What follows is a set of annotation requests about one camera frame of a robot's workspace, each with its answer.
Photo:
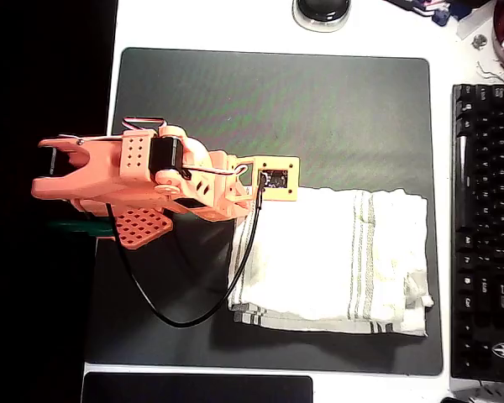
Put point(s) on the white striped towel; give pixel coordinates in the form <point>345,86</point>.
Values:
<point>319,260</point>

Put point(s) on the orange 3D-printed robot arm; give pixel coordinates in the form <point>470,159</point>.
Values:
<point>105,176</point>

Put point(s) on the black desk mat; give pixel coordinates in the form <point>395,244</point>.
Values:
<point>277,105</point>

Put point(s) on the green table clamp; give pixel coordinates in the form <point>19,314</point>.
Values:
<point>80,228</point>

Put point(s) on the black computer mouse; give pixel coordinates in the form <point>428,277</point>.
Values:
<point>321,10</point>

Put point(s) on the black computer keyboard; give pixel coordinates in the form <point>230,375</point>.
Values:
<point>487,210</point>

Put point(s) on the blue plastic connector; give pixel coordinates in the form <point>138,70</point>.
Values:
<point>441,17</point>

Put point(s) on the small grey metal bit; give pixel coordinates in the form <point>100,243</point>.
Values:
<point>479,41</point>

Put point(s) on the clear plastic piece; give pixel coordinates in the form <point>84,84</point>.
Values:
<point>470,27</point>

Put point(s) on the dark blue object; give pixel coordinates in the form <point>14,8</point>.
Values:
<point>466,6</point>

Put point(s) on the orange framed wrist camera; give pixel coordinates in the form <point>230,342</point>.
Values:
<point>277,161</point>

